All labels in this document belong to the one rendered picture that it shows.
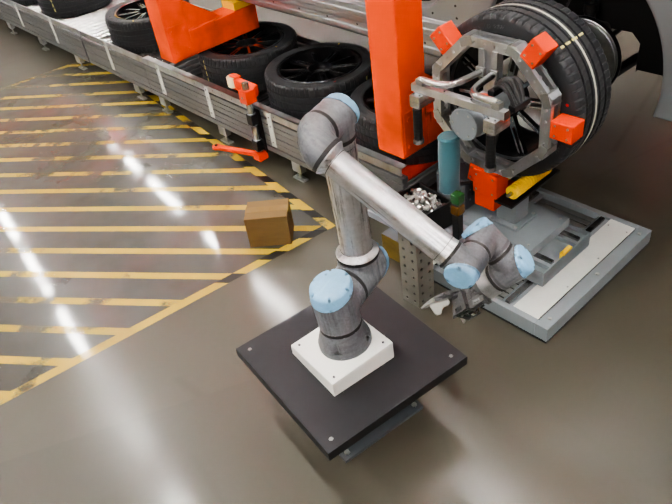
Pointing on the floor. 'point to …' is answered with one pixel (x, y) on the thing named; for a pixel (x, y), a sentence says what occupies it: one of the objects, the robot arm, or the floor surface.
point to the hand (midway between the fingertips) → (436, 312)
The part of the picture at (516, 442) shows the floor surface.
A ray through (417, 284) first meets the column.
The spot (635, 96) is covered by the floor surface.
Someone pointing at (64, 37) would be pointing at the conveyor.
